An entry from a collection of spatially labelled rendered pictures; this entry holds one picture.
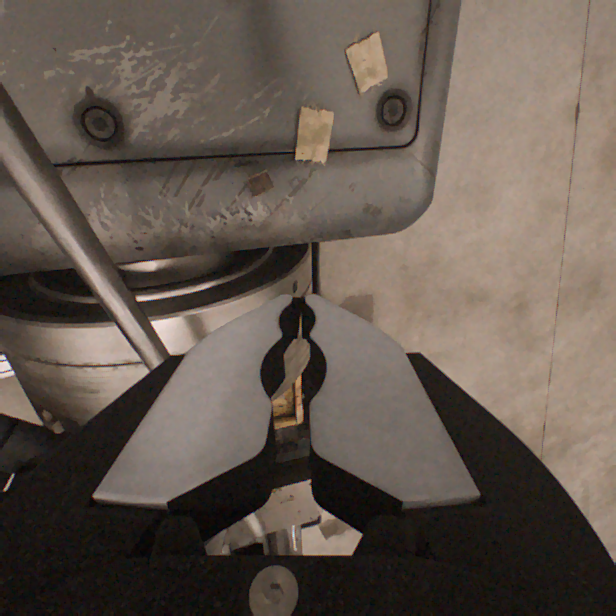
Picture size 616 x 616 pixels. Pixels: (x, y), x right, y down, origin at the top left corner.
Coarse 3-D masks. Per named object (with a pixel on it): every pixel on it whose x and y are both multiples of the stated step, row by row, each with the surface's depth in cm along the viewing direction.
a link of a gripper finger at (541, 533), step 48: (432, 384) 8; (480, 432) 7; (480, 480) 6; (528, 480) 6; (432, 528) 5; (480, 528) 5; (528, 528) 5; (576, 528) 5; (480, 576) 5; (528, 576) 5; (576, 576) 5
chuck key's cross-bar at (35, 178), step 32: (0, 96) 9; (0, 128) 9; (0, 160) 9; (32, 160) 10; (32, 192) 10; (64, 192) 11; (64, 224) 11; (96, 256) 12; (96, 288) 13; (128, 288) 14; (128, 320) 14; (160, 352) 16; (256, 512) 27
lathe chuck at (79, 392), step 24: (24, 360) 27; (288, 360) 34; (24, 384) 29; (48, 384) 27; (72, 384) 26; (96, 384) 26; (120, 384) 26; (288, 384) 35; (48, 408) 29; (72, 408) 28; (96, 408) 27
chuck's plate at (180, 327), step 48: (0, 288) 31; (48, 288) 29; (144, 288) 29; (192, 288) 29; (240, 288) 30; (288, 288) 31; (0, 336) 27; (48, 336) 24; (96, 336) 24; (192, 336) 26
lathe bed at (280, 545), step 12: (276, 432) 85; (288, 432) 86; (288, 528) 105; (300, 528) 107; (252, 540) 108; (264, 540) 109; (276, 540) 111; (288, 540) 108; (300, 540) 110; (228, 552) 103; (240, 552) 123; (252, 552) 124; (264, 552) 112; (276, 552) 113; (288, 552) 111; (300, 552) 113
